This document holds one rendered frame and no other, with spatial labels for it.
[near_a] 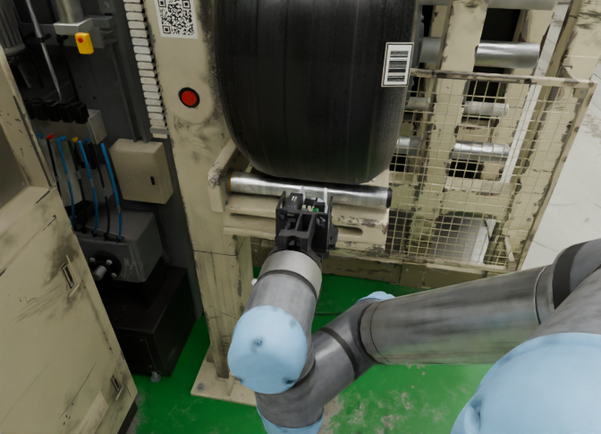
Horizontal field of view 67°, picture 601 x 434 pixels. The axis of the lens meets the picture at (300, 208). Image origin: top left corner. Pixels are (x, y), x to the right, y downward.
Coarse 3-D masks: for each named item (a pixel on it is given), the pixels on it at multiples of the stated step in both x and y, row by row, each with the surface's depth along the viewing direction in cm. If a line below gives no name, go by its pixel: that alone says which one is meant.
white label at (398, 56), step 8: (392, 48) 63; (400, 48) 63; (408, 48) 64; (392, 56) 64; (400, 56) 64; (408, 56) 64; (384, 64) 64; (392, 64) 64; (400, 64) 64; (408, 64) 65; (384, 72) 65; (392, 72) 65; (400, 72) 65; (408, 72) 65; (384, 80) 65; (392, 80) 65; (400, 80) 65; (408, 80) 66
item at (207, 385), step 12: (204, 360) 165; (204, 372) 161; (204, 384) 158; (216, 384) 158; (240, 384) 158; (204, 396) 155; (216, 396) 154; (228, 396) 154; (240, 396) 154; (252, 396) 154
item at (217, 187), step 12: (228, 144) 102; (228, 156) 98; (240, 156) 105; (216, 168) 94; (228, 168) 97; (240, 168) 106; (216, 180) 92; (216, 192) 94; (228, 192) 98; (216, 204) 96
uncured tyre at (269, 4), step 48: (240, 0) 64; (288, 0) 63; (336, 0) 62; (384, 0) 61; (240, 48) 66; (288, 48) 65; (336, 48) 63; (384, 48) 63; (240, 96) 70; (288, 96) 68; (336, 96) 67; (384, 96) 67; (240, 144) 81; (288, 144) 75; (336, 144) 73; (384, 144) 75
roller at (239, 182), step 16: (240, 176) 97; (256, 176) 96; (272, 176) 96; (256, 192) 97; (272, 192) 96; (288, 192) 95; (320, 192) 94; (336, 192) 93; (352, 192) 93; (368, 192) 93; (384, 192) 92
